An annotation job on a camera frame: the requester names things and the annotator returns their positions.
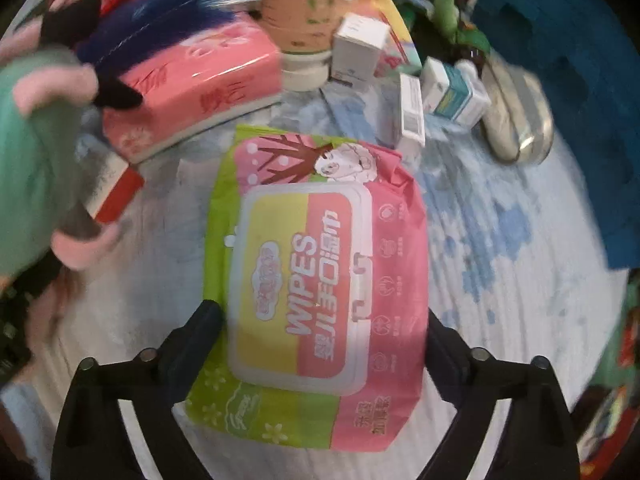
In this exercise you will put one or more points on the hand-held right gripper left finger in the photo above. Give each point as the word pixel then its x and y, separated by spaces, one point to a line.
pixel 205 325

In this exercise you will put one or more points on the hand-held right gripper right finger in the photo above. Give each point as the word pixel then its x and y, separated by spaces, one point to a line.
pixel 442 355

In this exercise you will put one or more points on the pink green wet wipes pack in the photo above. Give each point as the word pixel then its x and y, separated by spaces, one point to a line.
pixel 320 270

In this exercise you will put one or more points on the blue felt storage bin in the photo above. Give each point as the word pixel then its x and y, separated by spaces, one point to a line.
pixel 565 85

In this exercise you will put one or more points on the white blue printed cloth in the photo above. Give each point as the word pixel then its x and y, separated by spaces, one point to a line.
pixel 500 285

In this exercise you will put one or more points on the red white box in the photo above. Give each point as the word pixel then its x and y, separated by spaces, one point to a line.
pixel 112 195

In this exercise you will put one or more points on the teal pink plush toy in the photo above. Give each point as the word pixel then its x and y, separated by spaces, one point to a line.
pixel 35 160

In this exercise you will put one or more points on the green orange printed fabric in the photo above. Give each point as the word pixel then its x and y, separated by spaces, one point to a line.
pixel 615 400

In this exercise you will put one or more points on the pink tissue pack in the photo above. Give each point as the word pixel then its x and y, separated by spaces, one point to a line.
pixel 200 85

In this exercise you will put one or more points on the flat white box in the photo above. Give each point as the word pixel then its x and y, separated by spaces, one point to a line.
pixel 411 110

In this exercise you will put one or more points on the silver pouch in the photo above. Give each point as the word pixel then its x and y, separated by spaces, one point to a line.
pixel 517 115

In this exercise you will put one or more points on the white teal box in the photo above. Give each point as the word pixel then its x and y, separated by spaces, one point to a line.
pixel 452 92

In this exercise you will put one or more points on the white round jar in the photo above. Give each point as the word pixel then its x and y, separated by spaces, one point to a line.
pixel 306 71

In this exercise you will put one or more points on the white cube box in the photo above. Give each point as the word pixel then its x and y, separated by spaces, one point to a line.
pixel 357 47

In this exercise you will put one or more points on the dark blue fluffy plush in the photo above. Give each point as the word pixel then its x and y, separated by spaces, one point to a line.
pixel 160 5

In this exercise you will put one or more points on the pink yellow packet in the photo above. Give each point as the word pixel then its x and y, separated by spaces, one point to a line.
pixel 397 35

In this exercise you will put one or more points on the green printed paper cup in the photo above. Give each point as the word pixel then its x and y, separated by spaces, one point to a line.
pixel 300 5

